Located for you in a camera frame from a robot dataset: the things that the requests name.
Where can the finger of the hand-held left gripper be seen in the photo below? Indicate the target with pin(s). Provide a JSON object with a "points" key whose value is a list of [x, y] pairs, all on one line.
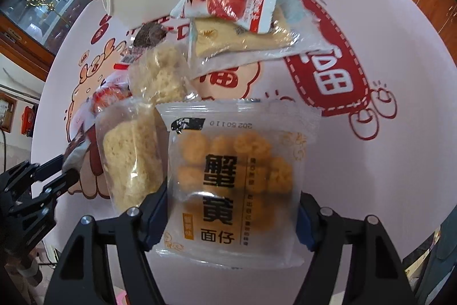
{"points": [[59, 185], [46, 164]]}

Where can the dark brown snack packet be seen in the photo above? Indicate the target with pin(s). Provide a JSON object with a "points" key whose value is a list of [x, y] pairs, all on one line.
{"points": [[76, 147]]}

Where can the small clear rice crisp packet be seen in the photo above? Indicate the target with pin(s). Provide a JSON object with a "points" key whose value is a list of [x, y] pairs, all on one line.
{"points": [[160, 76]]}

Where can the brown cake clear packet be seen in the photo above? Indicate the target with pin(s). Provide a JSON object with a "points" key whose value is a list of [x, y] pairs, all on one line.
{"points": [[150, 35]]}

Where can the clear bread packet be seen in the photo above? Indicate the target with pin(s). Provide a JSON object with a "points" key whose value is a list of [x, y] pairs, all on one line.
{"points": [[235, 38]]}

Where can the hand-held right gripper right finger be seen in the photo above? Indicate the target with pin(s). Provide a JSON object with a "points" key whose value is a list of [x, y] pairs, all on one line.
{"points": [[306, 222]]}

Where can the red round candy packet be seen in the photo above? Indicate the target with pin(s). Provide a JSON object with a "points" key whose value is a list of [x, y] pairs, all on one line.
{"points": [[107, 98]]}

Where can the blue chair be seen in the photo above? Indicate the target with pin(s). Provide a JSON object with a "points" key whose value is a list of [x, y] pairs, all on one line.
{"points": [[442, 262]]}

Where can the orange ball snack packet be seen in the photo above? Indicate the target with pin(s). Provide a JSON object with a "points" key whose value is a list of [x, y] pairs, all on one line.
{"points": [[232, 180]]}

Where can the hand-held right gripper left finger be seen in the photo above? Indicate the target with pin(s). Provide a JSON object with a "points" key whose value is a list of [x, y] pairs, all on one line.
{"points": [[157, 219]]}

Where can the wood framed glass doors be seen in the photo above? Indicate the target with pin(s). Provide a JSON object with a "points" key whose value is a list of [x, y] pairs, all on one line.
{"points": [[32, 15]]}

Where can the large clear rice crisp packet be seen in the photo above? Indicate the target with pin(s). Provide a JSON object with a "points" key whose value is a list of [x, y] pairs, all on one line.
{"points": [[128, 155]]}

